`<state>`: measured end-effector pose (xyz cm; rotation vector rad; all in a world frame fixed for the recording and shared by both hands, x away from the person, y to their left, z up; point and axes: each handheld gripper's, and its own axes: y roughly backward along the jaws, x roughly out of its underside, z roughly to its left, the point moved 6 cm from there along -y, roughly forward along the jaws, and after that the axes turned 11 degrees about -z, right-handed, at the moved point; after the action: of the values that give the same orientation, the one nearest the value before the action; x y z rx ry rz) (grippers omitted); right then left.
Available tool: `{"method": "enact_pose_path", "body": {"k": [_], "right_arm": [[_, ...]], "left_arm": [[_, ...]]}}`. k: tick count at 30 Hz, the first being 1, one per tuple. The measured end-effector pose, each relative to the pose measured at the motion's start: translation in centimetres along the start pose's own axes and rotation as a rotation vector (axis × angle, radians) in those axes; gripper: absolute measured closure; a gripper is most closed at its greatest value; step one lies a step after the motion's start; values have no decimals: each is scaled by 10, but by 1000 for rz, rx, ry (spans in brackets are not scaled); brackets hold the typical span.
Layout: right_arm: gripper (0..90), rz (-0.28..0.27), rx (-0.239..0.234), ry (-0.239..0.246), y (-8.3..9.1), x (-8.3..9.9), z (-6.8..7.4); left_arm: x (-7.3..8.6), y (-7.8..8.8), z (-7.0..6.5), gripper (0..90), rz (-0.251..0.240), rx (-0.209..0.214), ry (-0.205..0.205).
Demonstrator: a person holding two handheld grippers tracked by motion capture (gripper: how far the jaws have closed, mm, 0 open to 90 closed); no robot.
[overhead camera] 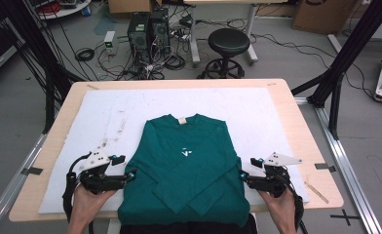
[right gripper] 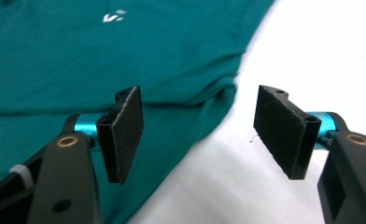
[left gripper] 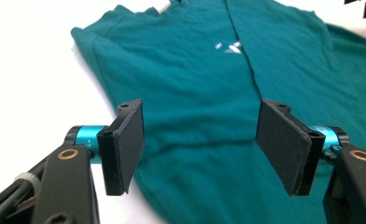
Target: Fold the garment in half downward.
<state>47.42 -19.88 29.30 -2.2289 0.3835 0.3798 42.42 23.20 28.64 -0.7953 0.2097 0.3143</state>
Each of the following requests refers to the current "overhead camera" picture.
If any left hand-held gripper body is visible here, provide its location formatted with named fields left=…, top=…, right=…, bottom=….
left=77, top=147, right=129, bottom=196

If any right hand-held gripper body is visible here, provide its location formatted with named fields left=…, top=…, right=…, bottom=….
left=246, top=151, right=304, bottom=199

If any green long-sleeved shirt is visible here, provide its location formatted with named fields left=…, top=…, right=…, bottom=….
left=117, top=113, right=251, bottom=228

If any person's left hand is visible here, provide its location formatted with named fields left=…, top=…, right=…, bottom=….
left=71, top=184, right=119, bottom=226

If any person's right hand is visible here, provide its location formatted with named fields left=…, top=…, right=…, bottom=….
left=256, top=187, right=298, bottom=226

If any thin wooden stick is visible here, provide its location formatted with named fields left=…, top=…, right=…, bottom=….
left=303, top=180, right=330, bottom=205

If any person's dark clothing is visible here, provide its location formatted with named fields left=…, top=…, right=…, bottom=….
left=119, top=213, right=259, bottom=234

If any black tape strip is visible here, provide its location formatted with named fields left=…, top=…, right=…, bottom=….
left=314, top=162, right=337, bottom=174
left=19, top=166, right=44, bottom=176

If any white foam mat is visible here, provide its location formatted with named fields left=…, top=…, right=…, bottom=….
left=37, top=87, right=311, bottom=215

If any black tape cross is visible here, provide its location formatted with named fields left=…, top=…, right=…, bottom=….
left=329, top=209, right=361, bottom=227

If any small white device green light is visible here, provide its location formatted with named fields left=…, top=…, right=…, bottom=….
left=102, top=30, right=117, bottom=56

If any black round stool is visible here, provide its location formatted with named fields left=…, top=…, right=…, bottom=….
left=196, top=27, right=257, bottom=80

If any black computer tower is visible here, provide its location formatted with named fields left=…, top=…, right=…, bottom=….
left=149, top=7, right=172, bottom=55
left=127, top=12, right=152, bottom=63

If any white desk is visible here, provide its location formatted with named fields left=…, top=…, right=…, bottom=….
left=182, top=0, right=289, bottom=65

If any flat cardboard box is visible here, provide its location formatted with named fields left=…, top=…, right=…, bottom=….
left=107, top=0, right=163, bottom=15

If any round white table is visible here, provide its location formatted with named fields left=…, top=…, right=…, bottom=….
left=28, top=0, right=94, bottom=21

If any large cardboard box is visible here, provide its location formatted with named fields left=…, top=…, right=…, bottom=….
left=290, top=0, right=359, bottom=35

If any left hand-held gripper cable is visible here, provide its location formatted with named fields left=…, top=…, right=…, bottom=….
left=61, top=152, right=94, bottom=226

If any hand-held gripper cable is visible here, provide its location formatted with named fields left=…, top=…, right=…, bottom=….
left=61, top=152, right=94, bottom=226
left=280, top=175, right=310, bottom=234

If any right hand-held gripper cable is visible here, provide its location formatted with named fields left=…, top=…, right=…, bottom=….
left=280, top=175, right=310, bottom=234

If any aluminium rail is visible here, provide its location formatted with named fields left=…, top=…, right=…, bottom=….
left=0, top=133, right=49, bottom=234
left=294, top=96, right=382, bottom=234

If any black metal frame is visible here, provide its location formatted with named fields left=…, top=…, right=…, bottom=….
left=0, top=0, right=87, bottom=135
left=290, top=0, right=382, bottom=141

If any tangle of floor cables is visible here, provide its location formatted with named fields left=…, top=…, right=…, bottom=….
left=95, top=48, right=187, bottom=82

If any coiled black cable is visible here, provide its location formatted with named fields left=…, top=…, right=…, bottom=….
left=74, top=47, right=96, bottom=63

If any long black floor cable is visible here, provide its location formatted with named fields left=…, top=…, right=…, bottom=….
left=250, top=31, right=379, bottom=100

